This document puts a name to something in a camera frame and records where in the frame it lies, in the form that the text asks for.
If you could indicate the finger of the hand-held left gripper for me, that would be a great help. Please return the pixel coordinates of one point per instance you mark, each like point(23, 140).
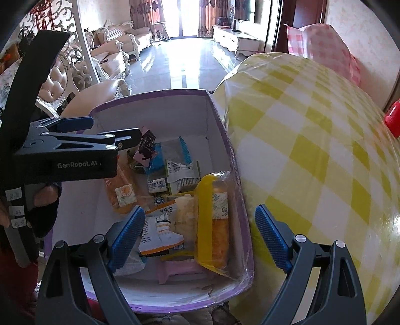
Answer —
point(125, 137)
point(76, 123)

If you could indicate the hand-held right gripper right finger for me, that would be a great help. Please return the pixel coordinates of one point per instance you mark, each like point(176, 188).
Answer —
point(272, 237)

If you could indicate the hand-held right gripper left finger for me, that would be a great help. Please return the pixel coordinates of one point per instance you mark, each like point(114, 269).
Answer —
point(128, 237)

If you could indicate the dark brown pink packet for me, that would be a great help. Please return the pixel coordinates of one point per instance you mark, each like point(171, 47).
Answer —
point(147, 145)

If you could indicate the white orange snack packet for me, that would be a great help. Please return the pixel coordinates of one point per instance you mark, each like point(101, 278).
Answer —
point(161, 237)

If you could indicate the orange cake packet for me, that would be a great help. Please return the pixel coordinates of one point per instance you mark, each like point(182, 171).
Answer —
point(123, 193)

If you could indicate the blue-edged clear snack packet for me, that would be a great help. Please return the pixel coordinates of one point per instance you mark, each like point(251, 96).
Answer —
point(173, 150)

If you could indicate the yellow cake packet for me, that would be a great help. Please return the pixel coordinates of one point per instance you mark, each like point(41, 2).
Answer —
point(218, 234)

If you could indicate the cream bun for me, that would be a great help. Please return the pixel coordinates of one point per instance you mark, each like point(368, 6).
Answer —
point(185, 215)

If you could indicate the purple rimmed white cardboard box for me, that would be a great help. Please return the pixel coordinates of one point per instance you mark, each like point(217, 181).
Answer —
point(187, 122)

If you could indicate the person's left hand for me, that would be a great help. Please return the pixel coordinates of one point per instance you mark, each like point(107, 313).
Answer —
point(47, 195)

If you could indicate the beige padded chair back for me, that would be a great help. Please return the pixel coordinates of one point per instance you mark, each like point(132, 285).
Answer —
point(100, 93)

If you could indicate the beige tufted leather chair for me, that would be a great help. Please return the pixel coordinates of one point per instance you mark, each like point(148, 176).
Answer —
point(56, 84)

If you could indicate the cream ornate armchair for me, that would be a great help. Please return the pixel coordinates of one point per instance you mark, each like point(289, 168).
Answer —
point(111, 62)

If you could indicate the white carved room screen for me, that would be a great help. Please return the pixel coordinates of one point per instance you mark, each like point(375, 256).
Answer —
point(72, 25)

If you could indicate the cream ornate sofa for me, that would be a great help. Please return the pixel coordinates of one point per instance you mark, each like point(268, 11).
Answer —
point(125, 36)

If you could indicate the person's red garment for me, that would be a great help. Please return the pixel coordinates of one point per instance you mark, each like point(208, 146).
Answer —
point(15, 281)

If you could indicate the brown patterned curtain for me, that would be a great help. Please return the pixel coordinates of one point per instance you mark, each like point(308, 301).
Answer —
point(150, 15)
point(214, 15)

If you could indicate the white television cabinet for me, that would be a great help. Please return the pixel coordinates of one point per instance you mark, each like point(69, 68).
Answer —
point(234, 40)

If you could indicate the red thermos jug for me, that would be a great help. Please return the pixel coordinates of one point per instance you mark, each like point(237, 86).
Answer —
point(393, 120)

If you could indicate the flat screen television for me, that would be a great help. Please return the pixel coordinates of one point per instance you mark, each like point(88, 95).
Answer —
point(243, 9)

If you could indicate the pink checked cloth cover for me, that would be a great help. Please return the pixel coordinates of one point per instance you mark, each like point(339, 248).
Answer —
point(325, 47)

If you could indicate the dark red wooden door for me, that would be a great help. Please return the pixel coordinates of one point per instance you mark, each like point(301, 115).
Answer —
point(297, 18)

